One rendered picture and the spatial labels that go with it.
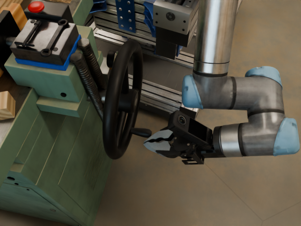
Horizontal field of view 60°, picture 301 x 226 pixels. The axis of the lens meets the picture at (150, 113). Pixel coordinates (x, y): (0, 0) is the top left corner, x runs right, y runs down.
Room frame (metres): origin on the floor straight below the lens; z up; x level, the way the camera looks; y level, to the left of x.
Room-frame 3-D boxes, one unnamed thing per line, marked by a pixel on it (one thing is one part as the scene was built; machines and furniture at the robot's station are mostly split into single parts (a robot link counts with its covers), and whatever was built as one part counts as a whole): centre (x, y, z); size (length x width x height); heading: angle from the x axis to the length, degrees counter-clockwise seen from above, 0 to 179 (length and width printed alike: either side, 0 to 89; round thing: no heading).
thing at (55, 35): (0.37, 0.18, 1.00); 0.10 x 0.02 x 0.01; 169
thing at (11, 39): (0.41, 0.27, 0.95); 0.09 x 0.07 x 0.09; 169
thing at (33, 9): (0.44, 0.22, 1.02); 0.03 x 0.03 x 0.01
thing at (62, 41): (0.40, 0.20, 0.99); 0.13 x 0.11 x 0.06; 169
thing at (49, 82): (0.40, 0.20, 0.91); 0.15 x 0.14 x 0.09; 169
